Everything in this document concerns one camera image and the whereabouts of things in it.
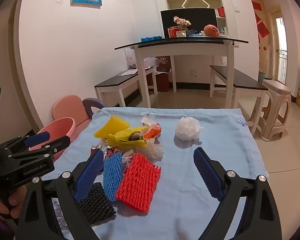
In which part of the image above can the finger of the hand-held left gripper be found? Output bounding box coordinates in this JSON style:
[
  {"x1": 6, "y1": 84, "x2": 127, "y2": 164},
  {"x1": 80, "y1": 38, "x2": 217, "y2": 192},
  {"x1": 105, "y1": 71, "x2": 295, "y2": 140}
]
[
  {"x1": 0, "y1": 132, "x2": 51, "y2": 153},
  {"x1": 7, "y1": 136, "x2": 71, "y2": 159}
]

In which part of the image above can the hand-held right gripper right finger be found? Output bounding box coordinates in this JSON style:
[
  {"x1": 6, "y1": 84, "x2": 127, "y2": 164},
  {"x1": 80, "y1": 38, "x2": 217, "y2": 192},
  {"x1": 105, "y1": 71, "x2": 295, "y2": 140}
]
[{"x1": 193, "y1": 147, "x2": 283, "y2": 240}]

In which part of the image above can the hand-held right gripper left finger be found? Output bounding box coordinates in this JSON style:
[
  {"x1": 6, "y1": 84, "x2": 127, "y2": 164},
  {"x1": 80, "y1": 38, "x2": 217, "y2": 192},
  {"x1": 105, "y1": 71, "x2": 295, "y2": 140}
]
[{"x1": 15, "y1": 149, "x2": 105, "y2": 240}]

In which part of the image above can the pink plastic bucket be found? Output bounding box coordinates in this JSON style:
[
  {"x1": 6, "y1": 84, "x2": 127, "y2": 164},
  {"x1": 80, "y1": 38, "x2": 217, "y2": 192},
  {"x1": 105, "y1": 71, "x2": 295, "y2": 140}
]
[{"x1": 29, "y1": 117, "x2": 76, "y2": 163}]

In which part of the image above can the red candy wrapper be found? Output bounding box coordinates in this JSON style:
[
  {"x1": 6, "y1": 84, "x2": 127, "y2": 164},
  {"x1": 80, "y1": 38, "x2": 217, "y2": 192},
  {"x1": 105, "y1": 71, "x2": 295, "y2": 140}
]
[{"x1": 107, "y1": 147, "x2": 123, "y2": 158}]

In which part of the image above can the person's left hand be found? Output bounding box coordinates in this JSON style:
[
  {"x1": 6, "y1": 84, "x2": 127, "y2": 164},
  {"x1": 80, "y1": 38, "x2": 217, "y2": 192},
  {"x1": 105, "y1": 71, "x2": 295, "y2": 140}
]
[{"x1": 0, "y1": 186, "x2": 28, "y2": 220}]

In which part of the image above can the blue foam net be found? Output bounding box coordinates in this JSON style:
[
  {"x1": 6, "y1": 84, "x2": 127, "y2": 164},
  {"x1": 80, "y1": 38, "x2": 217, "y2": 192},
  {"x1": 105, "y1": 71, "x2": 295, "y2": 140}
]
[{"x1": 102, "y1": 152, "x2": 123, "y2": 202}]

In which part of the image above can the silver foil wrapper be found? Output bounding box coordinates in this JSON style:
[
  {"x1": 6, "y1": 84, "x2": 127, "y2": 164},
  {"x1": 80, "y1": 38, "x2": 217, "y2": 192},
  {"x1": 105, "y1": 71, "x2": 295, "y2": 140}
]
[{"x1": 90, "y1": 140, "x2": 110, "y2": 155}]

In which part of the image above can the black foam net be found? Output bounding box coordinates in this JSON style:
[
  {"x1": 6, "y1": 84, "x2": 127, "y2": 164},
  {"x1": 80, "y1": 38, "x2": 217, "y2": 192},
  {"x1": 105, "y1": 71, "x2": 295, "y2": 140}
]
[{"x1": 79, "y1": 182, "x2": 117, "y2": 225}]

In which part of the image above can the pink and purple child chair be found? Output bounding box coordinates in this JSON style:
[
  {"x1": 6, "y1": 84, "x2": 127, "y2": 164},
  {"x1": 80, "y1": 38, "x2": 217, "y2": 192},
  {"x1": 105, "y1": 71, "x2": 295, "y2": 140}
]
[{"x1": 51, "y1": 94, "x2": 106, "y2": 140}]

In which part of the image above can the light blue tablecloth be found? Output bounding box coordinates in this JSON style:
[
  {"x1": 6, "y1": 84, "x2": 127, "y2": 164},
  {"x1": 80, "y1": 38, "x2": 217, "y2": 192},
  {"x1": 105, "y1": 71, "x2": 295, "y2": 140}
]
[{"x1": 40, "y1": 107, "x2": 268, "y2": 240}]

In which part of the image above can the red foam net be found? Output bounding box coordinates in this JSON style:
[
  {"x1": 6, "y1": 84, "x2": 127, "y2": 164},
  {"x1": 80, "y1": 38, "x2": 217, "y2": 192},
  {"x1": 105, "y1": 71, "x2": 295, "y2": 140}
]
[{"x1": 114, "y1": 152, "x2": 162, "y2": 213}]

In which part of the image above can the yellow foam net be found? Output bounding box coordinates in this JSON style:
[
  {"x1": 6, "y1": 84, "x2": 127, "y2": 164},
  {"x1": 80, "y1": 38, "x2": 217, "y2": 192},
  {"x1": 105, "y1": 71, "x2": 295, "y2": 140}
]
[{"x1": 94, "y1": 115, "x2": 131, "y2": 139}]

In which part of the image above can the white crumpled plastic bag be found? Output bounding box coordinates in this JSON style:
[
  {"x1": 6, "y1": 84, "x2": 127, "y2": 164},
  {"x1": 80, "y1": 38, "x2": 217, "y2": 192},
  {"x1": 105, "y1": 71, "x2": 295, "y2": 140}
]
[{"x1": 174, "y1": 116, "x2": 204, "y2": 141}]

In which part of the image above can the yellow fruit peel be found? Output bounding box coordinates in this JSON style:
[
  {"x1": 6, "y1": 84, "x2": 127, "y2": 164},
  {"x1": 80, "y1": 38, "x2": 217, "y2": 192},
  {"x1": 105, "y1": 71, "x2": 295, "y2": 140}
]
[{"x1": 107, "y1": 126, "x2": 149, "y2": 148}]

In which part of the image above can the clear crumpled plastic wrap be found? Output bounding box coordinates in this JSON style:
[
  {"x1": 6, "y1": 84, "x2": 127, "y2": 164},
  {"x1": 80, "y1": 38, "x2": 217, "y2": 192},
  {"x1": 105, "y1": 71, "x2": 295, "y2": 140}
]
[{"x1": 142, "y1": 142, "x2": 164, "y2": 160}]

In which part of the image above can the orange and white snack wrapper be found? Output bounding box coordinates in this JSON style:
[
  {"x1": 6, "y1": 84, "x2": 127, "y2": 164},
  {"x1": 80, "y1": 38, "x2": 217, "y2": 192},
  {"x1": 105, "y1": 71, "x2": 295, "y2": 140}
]
[{"x1": 140, "y1": 112, "x2": 163, "y2": 139}]

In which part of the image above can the white bench with papers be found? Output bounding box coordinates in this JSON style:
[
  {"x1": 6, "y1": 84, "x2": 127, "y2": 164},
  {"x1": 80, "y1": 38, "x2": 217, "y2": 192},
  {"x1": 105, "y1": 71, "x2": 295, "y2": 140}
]
[{"x1": 94, "y1": 66, "x2": 158, "y2": 107}]

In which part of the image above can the white bench dark seat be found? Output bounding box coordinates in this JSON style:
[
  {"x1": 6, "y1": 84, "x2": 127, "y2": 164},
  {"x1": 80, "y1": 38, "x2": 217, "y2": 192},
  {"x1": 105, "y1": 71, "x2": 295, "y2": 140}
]
[{"x1": 209, "y1": 65, "x2": 268, "y2": 110}]

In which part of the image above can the clear bag with dark contents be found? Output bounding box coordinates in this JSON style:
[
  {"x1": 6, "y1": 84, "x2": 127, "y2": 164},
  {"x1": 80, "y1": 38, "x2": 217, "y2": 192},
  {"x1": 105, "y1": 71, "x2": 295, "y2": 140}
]
[{"x1": 124, "y1": 47, "x2": 138, "y2": 70}]

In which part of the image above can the beige plastic stool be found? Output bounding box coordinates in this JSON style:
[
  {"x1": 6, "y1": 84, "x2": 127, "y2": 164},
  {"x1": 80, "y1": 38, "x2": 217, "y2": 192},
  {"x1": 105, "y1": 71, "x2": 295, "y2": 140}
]
[{"x1": 247, "y1": 79, "x2": 292, "y2": 142}]

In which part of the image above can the dark red carton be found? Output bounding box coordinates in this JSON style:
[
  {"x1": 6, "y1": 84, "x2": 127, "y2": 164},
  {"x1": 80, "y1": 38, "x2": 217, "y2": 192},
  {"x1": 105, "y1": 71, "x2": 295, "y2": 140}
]
[{"x1": 156, "y1": 56, "x2": 171, "y2": 73}]

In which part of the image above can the white dining table glass top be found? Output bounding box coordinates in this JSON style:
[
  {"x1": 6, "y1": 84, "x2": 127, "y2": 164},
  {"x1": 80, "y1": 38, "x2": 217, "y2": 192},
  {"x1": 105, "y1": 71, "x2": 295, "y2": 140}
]
[{"x1": 114, "y1": 36, "x2": 249, "y2": 108}]

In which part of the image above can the blue shopping bag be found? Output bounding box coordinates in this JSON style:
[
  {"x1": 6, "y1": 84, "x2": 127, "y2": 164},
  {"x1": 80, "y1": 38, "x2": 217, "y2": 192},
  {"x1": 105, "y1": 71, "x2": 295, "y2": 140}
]
[{"x1": 141, "y1": 35, "x2": 162, "y2": 42}]

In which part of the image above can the red round fruit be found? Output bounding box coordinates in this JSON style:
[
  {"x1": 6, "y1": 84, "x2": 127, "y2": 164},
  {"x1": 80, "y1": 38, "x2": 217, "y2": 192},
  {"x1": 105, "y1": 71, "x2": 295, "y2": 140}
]
[{"x1": 203, "y1": 24, "x2": 220, "y2": 37}]

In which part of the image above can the red paper decoration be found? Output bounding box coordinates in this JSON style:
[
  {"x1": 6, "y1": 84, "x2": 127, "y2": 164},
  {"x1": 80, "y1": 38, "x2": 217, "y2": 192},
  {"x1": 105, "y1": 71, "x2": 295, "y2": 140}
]
[{"x1": 257, "y1": 21, "x2": 270, "y2": 39}]

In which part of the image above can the flower bouquet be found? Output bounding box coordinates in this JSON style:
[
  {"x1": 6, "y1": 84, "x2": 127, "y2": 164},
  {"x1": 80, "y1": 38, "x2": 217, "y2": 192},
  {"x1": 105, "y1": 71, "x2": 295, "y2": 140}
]
[{"x1": 173, "y1": 16, "x2": 192, "y2": 30}]

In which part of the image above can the black monitor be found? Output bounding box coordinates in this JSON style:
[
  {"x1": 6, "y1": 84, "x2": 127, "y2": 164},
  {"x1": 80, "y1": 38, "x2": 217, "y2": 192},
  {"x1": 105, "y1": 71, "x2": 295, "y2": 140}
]
[{"x1": 160, "y1": 8, "x2": 217, "y2": 38}]

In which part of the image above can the white wall shelf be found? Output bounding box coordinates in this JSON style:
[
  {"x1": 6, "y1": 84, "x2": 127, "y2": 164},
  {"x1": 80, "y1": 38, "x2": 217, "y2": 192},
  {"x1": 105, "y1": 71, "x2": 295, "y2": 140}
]
[{"x1": 162, "y1": 0, "x2": 228, "y2": 37}]

